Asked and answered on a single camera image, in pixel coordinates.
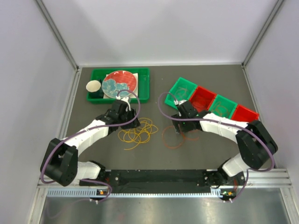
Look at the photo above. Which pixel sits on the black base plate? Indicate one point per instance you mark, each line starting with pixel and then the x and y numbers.
pixel 168 181

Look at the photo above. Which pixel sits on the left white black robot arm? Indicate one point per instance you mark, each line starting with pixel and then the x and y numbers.
pixel 61 163

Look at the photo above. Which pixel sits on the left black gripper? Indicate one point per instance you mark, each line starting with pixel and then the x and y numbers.
pixel 131 125

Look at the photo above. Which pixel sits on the red bin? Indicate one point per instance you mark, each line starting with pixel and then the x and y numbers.
pixel 202 98
pixel 244 114

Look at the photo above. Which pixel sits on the aluminium frame rail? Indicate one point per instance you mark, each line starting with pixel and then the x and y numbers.
pixel 276 178

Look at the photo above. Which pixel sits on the green bin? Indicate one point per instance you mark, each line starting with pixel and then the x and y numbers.
pixel 223 107
pixel 183 89

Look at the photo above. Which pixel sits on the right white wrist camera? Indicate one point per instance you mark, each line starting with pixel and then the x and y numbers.
pixel 177 102

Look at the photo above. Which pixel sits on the red blue floral plate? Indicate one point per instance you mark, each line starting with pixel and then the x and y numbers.
pixel 119 84

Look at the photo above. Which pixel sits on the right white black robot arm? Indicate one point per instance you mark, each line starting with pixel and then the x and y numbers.
pixel 255 144

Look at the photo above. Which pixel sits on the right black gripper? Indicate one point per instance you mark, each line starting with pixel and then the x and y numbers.
pixel 185 129

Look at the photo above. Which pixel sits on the green bin far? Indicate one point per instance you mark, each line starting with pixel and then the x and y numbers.
pixel 183 89

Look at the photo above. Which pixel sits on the cream paper cup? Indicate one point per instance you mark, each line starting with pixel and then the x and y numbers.
pixel 93 86

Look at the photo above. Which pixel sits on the red bin near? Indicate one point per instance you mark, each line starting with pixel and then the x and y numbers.
pixel 244 114

